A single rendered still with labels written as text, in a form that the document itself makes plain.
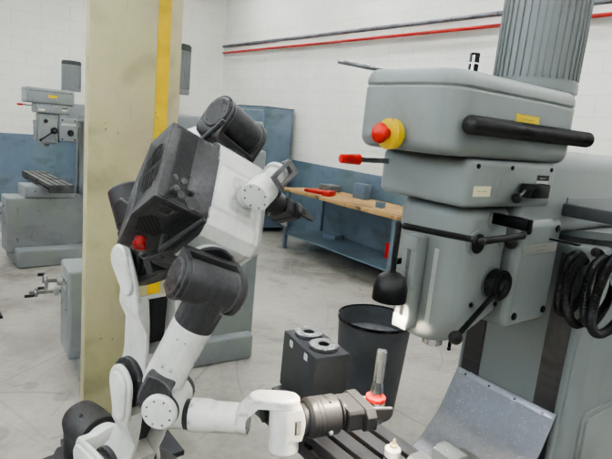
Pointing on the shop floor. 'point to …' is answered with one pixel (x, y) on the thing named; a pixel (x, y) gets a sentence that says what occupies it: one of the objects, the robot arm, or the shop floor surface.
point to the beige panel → (120, 159)
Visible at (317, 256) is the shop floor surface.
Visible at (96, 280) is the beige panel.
